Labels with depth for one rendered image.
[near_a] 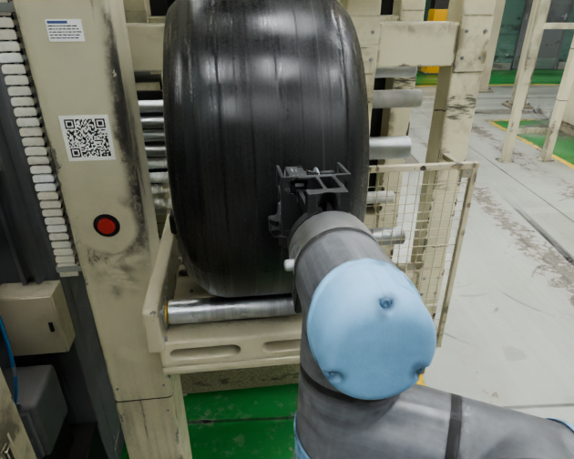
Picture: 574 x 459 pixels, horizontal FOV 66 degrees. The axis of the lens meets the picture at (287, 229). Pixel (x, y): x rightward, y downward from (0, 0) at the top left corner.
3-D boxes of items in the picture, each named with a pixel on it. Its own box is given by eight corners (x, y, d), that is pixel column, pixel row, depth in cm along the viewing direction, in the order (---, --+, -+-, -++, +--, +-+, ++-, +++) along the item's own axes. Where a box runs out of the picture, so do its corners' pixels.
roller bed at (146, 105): (127, 213, 121) (106, 102, 107) (137, 192, 134) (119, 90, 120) (200, 209, 123) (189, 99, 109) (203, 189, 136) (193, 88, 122)
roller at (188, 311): (163, 296, 85) (166, 318, 86) (159, 307, 80) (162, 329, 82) (343, 283, 88) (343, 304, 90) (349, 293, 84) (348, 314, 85)
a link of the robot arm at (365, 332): (310, 420, 27) (320, 297, 24) (288, 320, 37) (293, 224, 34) (434, 413, 28) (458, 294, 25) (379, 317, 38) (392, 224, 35)
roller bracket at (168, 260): (148, 356, 80) (140, 312, 75) (171, 246, 115) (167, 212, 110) (167, 354, 80) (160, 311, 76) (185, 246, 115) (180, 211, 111)
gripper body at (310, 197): (341, 160, 50) (373, 191, 39) (339, 231, 53) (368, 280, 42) (272, 164, 49) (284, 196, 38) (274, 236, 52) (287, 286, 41)
